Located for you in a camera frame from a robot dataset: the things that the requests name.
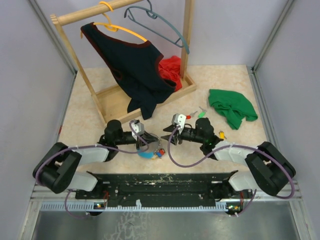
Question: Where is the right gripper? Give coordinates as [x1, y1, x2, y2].
[161, 123, 205, 145]

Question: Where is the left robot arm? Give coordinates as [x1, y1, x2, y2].
[32, 119, 160, 199]

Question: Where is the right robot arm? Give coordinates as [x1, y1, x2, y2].
[162, 117, 296, 199]

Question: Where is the key with red tag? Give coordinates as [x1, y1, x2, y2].
[186, 111, 198, 120]

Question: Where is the key with green tag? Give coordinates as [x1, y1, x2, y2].
[197, 107, 207, 119]

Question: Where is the key with yellow tag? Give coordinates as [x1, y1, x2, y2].
[219, 131, 227, 140]

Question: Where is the wooden clothes rack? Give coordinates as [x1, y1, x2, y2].
[50, 0, 197, 124]

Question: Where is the red cloth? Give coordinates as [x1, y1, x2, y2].
[158, 55, 183, 92]

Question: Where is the green cloth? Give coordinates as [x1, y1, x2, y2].
[208, 89, 258, 130]

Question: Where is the navy tank top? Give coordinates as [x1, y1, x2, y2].
[80, 23, 176, 120]

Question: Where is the yellow hanger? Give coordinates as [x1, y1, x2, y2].
[93, 1, 147, 42]

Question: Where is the blue-grey hanger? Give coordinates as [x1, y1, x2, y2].
[124, 0, 190, 54]

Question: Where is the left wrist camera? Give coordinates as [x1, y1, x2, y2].
[129, 119, 145, 140]

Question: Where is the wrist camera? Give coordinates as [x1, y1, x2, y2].
[129, 119, 145, 140]
[171, 113, 187, 128]

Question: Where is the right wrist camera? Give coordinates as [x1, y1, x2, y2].
[171, 113, 187, 128]

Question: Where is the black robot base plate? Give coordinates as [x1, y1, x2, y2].
[75, 173, 252, 208]

